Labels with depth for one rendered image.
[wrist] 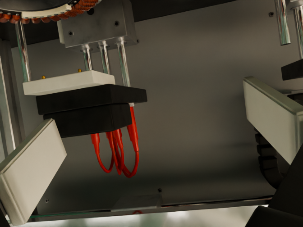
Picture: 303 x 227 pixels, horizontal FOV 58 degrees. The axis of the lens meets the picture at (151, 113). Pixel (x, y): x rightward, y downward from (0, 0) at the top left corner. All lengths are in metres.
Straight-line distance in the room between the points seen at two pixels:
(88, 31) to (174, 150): 0.22
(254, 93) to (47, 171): 0.13
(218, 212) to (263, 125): 0.14
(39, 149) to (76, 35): 0.19
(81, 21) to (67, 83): 0.13
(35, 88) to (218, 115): 0.28
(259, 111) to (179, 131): 0.27
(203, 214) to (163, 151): 0.17
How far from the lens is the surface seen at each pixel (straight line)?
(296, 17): 0.34
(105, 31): 0.32
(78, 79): 0.22
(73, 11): 0.24
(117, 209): 0.37
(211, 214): 0.29
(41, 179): 0.17
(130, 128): 0.31
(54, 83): 0.23
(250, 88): 0.18
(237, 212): 0.29
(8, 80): 0.47
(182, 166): 0.44
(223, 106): 0.43
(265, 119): 0.16
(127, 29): 0.32
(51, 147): 0.19
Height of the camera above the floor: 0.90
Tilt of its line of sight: 1 degrees up
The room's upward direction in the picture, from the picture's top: 171 degrees clockwise
